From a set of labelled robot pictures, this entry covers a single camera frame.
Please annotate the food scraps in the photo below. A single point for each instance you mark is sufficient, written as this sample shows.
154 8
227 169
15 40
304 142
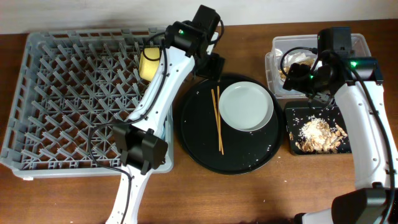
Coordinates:
316 136

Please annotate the clear plastic storage bin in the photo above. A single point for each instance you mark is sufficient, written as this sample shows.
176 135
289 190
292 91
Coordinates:
281 44

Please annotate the gold snack wrapper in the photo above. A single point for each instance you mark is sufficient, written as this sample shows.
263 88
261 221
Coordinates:
308 62

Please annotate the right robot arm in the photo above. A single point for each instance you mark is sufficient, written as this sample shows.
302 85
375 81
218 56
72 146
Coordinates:
356 86

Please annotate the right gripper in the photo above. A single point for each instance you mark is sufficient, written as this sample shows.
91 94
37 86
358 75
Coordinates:
296 79

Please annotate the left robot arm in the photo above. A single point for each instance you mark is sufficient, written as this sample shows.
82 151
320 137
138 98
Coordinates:
185 47

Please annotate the grey plastic dishwasher rack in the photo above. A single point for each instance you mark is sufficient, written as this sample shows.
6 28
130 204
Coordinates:
70 86

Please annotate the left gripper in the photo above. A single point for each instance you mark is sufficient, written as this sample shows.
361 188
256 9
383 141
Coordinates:
213 67

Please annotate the white napkin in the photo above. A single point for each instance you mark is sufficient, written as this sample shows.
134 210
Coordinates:
297 56

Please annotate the black rectangular tray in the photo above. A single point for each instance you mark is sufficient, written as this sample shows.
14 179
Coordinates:
331 114

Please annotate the yellow bowl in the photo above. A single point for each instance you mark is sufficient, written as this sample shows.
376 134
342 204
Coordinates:
149 63

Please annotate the grey round plate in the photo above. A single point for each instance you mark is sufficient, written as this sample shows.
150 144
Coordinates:
246 106

